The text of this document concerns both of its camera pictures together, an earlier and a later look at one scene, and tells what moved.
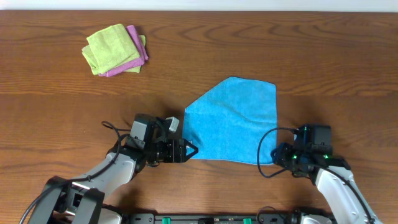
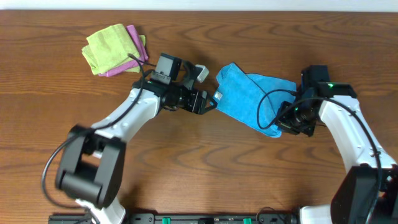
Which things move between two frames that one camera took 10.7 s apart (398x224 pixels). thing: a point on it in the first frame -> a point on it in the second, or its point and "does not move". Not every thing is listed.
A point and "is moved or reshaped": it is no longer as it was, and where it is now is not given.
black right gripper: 279,157 -> 283,124
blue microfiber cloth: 227,122 is moved or reshaped
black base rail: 206,218 does not move
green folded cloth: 111,48 does not move
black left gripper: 171,158 -> 198,109
